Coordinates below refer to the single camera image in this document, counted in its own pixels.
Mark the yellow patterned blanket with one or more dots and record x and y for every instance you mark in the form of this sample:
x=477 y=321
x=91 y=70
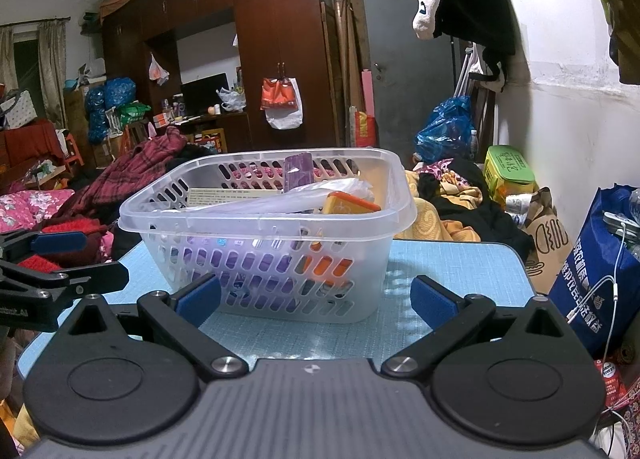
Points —
x=428 y=226

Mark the blue plastic bag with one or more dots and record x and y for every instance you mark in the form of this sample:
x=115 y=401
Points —
x=447 y=132

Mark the orange white hanging bag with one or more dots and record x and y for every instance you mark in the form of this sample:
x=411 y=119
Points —
x=281 y=103

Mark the blue shopping bag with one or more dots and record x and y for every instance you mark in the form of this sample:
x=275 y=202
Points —
x=597 y=288

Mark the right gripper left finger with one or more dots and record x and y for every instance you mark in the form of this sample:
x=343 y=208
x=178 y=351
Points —
x=174 y=320

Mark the red plaid garment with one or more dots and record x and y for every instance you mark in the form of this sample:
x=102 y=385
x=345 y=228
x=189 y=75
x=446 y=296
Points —
x=124 y=177

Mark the brown paper bag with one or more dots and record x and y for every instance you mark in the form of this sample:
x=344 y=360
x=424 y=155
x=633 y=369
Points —
x=552 y=243

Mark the clear plastic basket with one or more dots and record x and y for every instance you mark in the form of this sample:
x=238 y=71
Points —
x=155 y=213

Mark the grey metal door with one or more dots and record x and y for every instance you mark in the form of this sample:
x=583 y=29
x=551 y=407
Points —
x=410 y=77

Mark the green yellow box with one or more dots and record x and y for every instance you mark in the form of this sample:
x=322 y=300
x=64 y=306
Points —
x=506 y=172

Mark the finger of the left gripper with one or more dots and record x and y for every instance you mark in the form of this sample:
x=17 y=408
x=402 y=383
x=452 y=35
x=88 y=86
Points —
x=18 y=246
x=95 y=279

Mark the pink floral quilt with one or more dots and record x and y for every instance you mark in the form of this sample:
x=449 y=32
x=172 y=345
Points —
x=27 y=208

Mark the white black hanging jacket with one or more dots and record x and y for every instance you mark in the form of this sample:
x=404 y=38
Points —
x=487 y=24

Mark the clear plastic bag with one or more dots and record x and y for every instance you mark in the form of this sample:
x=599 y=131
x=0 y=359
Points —
x=305 y=198

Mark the dark red wooden wardrobe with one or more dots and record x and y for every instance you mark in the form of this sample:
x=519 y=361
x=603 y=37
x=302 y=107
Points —
x=294 y=38

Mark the purple packaged box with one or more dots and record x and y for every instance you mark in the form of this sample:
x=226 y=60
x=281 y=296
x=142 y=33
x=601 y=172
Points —
x=243 y=263

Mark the orange box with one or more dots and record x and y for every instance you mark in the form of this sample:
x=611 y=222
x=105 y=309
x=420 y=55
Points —
x=342 y=246

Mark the beige curtains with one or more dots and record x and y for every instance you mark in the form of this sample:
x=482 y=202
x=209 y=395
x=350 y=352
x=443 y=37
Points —
x=51 y=37

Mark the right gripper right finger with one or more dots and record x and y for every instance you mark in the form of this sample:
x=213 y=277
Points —
x=454 y=321

